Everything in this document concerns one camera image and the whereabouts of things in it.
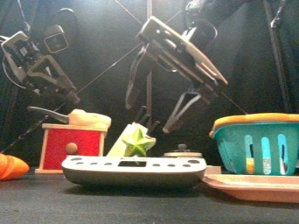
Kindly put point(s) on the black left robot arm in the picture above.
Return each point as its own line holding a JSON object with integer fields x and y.
{"x": 65, "y": 17}

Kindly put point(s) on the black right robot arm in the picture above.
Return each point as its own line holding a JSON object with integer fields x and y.
{"x": 205, "y": 26}

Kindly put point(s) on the silver pot lid with knob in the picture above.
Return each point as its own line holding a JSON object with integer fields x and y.
{"x": 181, "y": 153}

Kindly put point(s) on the teal basket with orange rim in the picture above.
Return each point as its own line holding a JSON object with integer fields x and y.
{"x": 237, "y": 145}

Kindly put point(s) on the red wooden drawer box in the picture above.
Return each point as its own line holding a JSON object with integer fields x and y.
{"x": 78, "y": 141}

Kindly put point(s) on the small wooden block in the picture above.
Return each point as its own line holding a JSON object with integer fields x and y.
{"x": 212, "y": 170}

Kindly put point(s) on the grey white toy appliance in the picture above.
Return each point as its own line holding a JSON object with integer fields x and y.
{"x": 133, "y": 170}

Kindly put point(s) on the orange toy carrot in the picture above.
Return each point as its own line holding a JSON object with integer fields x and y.
{"x": 10, "y": 167}

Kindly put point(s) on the pink plastic tray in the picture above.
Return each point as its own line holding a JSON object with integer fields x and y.
{"x": 252, "y": 186}

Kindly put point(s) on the vertical metal frame pole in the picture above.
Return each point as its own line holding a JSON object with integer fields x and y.
{"x": 148, "y": 96}

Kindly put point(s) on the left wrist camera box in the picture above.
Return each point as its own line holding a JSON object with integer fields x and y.
{"x": 54, "y": 40}

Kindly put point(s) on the black frame post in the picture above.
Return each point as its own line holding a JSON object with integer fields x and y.
{"x": 277, "y": 58}

